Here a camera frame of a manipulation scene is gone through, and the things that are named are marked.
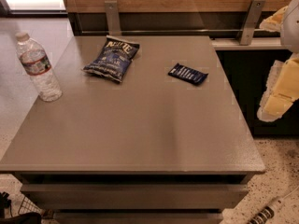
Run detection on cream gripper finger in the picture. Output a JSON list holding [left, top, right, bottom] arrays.
[[259, 6, 288, 33], [257, 53, 299, 122]]

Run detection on blue rxbar blueberry bar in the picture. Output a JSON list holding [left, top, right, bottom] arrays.
[[168, 63, 207, 86]]

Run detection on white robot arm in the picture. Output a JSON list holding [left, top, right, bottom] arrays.
[[257, 0, 299, 122]]

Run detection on clear plastic water bottle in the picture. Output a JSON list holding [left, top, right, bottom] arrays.
[[15, 32, 63, 102]]

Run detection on white power strip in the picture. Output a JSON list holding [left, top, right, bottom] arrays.
[[247, 186, 299, 224]]

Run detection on grey drawer cabinet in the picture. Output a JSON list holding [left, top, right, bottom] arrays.
[[1, 36, 264, 215]]

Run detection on blue kettle chips bag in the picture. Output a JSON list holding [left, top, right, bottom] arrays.
[[83, 35, 140, 83]]

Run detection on lower grey drawer front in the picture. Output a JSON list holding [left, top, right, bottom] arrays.
[[54, 213, 222, 224]]

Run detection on grey drawer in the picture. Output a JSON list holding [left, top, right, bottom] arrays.
[[54, 213, 222, 224], [21, 184, 248, 210]]

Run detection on upper grey drawer front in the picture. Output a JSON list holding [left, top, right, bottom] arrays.
[[21, 184, 248, 210]]

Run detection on black object on floor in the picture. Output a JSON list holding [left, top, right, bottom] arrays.
[[0, 191, 43, 224]]

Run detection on right metal bracket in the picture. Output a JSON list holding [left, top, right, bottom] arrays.
[[238, 0, 266, 46]]

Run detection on metal bracket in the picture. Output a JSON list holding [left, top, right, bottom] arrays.
[[238, 0, 266, 46], [105, 0, 121, 36]]

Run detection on left metal bracket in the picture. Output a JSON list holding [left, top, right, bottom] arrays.
[[105, 0, 121, 36]]

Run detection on wire basket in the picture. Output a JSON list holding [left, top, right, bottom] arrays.
[[18, 196, 41, 215]]

